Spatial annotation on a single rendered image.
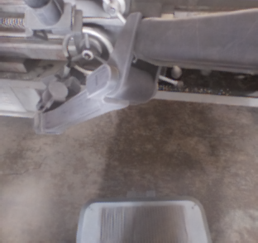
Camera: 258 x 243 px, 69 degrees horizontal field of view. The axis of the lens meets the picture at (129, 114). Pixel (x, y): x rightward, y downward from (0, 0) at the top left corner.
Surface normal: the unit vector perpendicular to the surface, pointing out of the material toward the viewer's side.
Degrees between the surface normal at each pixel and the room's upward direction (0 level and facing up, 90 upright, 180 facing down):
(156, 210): 0
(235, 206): 0
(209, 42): 57
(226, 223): 0
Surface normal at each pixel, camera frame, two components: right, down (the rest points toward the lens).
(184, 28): -0.73, -0.14
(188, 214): -0.02, -0.62
